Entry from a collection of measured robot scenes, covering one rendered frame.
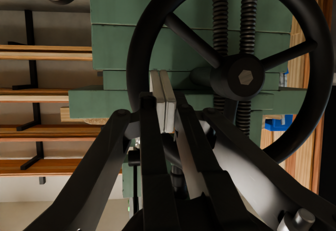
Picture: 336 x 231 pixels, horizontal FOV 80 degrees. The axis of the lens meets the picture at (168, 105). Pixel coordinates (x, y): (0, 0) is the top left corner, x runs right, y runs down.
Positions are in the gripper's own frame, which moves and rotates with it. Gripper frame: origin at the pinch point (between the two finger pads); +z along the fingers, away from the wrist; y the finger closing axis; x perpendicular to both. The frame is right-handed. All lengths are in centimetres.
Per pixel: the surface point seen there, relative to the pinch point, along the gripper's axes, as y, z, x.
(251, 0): 15.2, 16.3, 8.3
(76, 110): -14.5, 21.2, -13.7
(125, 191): -7, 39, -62
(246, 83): 11.2, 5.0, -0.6
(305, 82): 127, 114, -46
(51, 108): -122, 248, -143
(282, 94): 32.0, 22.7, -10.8
